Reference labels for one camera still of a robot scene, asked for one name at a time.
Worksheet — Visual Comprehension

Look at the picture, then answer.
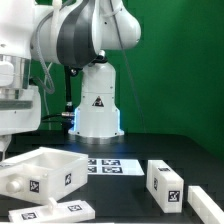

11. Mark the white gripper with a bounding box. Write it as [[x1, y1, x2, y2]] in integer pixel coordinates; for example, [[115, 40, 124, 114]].
[[0, 86, 41, 159]]

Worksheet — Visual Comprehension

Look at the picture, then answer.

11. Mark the white cabinet box body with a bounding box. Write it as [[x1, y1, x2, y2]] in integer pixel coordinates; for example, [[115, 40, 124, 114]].
[[0, 147, 88, 205]]

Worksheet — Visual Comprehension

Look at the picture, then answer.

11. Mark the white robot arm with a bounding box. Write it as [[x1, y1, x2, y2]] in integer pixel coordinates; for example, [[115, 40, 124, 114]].
[[0, 0, 141, 158]]

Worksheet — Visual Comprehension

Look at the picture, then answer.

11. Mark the white cabinet block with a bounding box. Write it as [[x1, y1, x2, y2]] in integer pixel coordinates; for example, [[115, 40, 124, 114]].
[[146, 160, 184, 213]]

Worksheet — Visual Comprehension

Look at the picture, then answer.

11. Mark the white door panel front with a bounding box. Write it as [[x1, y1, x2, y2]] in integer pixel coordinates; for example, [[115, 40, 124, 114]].
[[9, 198, 95, 224]]

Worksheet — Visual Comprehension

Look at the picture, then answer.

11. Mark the white marker sheet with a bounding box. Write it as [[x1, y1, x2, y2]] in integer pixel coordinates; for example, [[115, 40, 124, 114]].
[[88, 158, 144, 176]]

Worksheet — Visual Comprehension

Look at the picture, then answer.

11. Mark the white bar piece right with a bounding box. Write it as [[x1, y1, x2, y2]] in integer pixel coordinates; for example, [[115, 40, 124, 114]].
[[187, 186, 224, 224]]

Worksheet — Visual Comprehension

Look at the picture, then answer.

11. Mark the grey corrugated cable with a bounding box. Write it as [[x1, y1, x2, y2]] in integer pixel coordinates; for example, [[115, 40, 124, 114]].
[[35, 0, 76, 95]]

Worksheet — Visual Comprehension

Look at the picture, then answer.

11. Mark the black camera on stand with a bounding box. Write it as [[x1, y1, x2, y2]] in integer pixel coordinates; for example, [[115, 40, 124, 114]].
[[63, 54, 108, 136]]

